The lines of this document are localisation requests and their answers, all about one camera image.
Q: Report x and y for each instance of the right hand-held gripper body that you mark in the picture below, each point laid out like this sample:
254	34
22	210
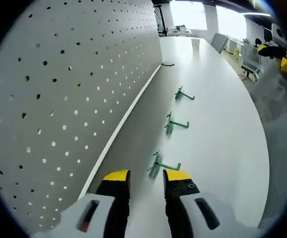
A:
275	36

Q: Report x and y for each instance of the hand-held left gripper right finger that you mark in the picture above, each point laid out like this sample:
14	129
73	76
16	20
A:
188	215

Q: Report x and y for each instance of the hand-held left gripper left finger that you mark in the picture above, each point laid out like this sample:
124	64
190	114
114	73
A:
98	205

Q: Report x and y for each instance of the green hook assembly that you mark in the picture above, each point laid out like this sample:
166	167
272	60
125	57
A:
180	95
158	164
170	123

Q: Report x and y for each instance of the white pegboard mounting plate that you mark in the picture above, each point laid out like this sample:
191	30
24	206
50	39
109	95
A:
71	86

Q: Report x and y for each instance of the white mesh chair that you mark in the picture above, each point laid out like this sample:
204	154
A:
251	55

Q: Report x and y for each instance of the ceiling light strip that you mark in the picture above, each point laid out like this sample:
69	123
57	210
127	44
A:
257	14

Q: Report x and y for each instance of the white paper cup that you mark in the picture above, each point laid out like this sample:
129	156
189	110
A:
195	44

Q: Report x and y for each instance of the black tripod stand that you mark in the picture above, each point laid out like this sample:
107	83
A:
163	24

